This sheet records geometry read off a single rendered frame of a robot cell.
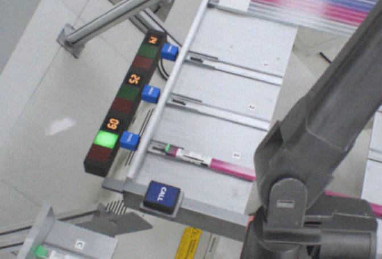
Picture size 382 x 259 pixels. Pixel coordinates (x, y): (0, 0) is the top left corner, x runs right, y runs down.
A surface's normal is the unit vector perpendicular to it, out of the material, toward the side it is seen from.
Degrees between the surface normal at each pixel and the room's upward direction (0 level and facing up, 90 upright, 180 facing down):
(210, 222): 90
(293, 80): 0
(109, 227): 90
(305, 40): 90
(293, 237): 44
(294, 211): 59
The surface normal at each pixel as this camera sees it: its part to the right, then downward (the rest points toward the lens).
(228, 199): 0.04, -0.59
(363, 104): 0.03, 0.42
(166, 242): -0.66, -0.59
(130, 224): -0.29, 0.77
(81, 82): 0.69, -0.24
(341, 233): 0.02, -0.39
